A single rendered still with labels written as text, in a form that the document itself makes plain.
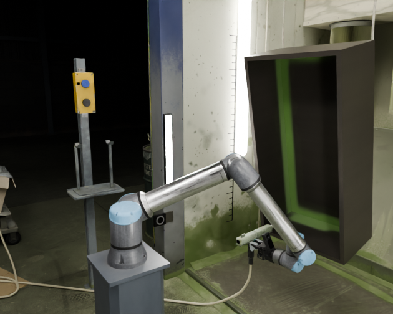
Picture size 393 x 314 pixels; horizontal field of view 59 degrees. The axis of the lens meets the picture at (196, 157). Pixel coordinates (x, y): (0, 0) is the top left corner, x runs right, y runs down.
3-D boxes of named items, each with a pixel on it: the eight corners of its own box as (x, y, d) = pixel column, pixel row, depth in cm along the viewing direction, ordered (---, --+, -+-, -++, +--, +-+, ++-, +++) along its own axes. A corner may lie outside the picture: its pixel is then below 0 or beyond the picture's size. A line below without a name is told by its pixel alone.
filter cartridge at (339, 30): (366, 119, 320) (375, 23, 301) (366, 124, 288) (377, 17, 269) (324, 118, 335) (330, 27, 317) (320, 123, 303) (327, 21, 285)
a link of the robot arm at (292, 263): (307, 255, 196) (305, 271, 198) (288, 247, 205) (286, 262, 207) (297, 260, 190) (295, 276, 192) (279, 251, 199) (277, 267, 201)
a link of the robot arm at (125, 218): (108, 248, 160) (105, 212, 156) (113, 232, 177) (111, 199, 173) (141, 247, 161) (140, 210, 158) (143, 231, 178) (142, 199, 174)
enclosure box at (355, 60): (291, 211, 265) (279, 48, 226) (372, 237, 221) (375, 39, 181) (262, 232, 245) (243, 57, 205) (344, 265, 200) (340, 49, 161)
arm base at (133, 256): (116, 273, 157) (115, 253, 155) (101, 256, 172) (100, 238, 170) (153, 261, 168) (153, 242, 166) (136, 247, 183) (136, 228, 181)
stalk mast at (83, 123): (97, 283, 264) (82, 58, 230) (99, 286, 259) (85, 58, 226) (88, 285, 260) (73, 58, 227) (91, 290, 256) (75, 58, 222)
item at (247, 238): (240, 271, 214) (241, 237, 209) (234, 268, 218) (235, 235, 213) (287, 246, 245) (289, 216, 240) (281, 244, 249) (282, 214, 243)
